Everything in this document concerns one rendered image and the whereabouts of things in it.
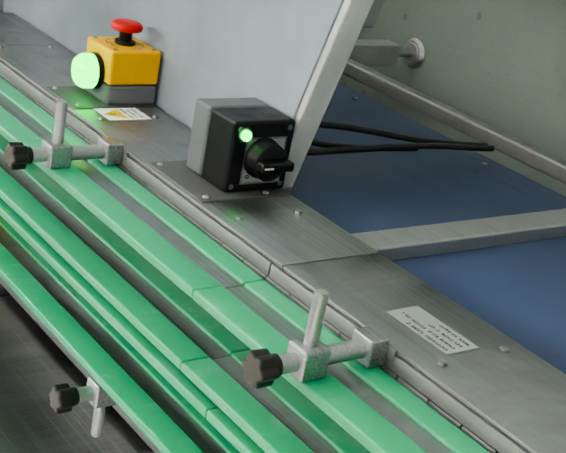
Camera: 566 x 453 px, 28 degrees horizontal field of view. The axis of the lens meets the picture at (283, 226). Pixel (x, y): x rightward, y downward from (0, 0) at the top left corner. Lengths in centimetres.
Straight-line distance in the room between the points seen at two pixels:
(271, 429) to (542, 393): 23
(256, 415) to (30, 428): 41
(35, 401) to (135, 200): 31
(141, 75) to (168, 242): 38
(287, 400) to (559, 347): 26
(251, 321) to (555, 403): 26
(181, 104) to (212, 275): 40
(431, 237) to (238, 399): 31
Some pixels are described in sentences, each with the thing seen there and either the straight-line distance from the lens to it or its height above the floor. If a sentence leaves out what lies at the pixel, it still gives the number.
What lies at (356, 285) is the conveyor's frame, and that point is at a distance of 103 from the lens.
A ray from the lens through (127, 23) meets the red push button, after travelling 143.
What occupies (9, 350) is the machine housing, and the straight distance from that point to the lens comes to 148.
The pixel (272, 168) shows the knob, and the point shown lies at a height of 80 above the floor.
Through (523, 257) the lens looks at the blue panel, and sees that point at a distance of 126.
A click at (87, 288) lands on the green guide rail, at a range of 120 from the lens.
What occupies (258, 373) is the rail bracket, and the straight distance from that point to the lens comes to 86.
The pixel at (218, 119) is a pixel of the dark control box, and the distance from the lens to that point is 119.
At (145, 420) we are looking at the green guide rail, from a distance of 113.
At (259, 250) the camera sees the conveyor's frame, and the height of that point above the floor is 88.
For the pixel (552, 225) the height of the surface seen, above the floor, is 47.
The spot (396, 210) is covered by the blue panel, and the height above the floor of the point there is 62.
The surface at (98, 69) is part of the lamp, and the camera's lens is 141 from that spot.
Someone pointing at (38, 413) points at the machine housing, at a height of 96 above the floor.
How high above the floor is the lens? 149
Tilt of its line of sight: 37 degrees down
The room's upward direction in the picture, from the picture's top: 96 degrees counter-clockwise
